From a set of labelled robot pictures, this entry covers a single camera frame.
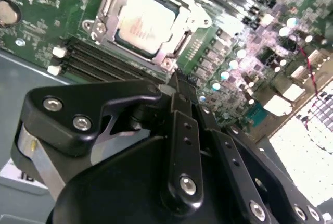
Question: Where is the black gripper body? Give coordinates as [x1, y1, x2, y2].
[45, 134, 250, 224]

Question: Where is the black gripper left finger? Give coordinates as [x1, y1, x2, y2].
[16, 69, 205, 209]

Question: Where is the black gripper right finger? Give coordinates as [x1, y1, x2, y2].
[183, 79, 326, 224]

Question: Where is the silver square CPU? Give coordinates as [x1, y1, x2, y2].
[113, 0, 183, 60]

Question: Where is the metal socket cover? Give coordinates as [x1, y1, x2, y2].
[92, 0, 213, 65]

